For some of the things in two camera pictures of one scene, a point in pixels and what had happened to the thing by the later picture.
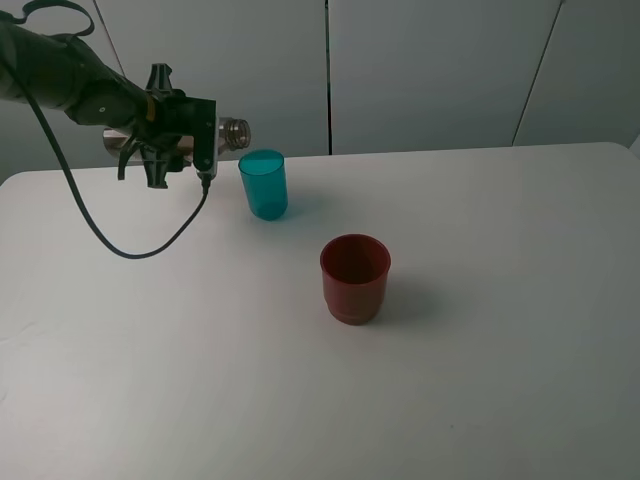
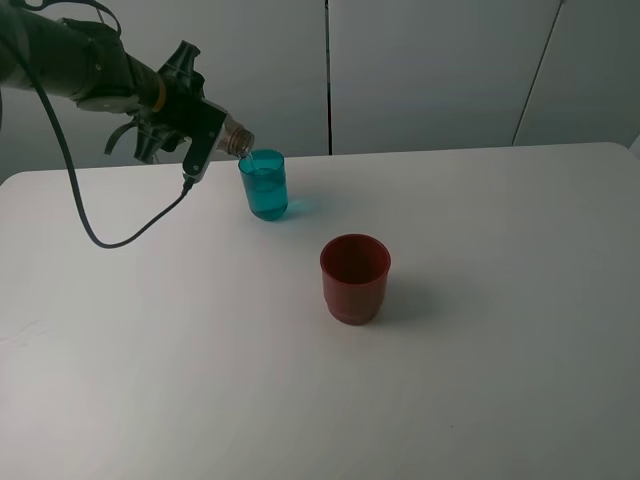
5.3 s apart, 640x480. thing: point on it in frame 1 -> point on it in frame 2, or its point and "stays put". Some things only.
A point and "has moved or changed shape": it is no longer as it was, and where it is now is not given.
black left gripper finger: (159, 77) -> (181, 64)
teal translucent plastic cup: (265, 177) stays put
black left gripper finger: (158, 163) -> (152, 138)
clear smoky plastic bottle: (233, 134) has moved or changed shape
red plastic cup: (354, 268) stays put
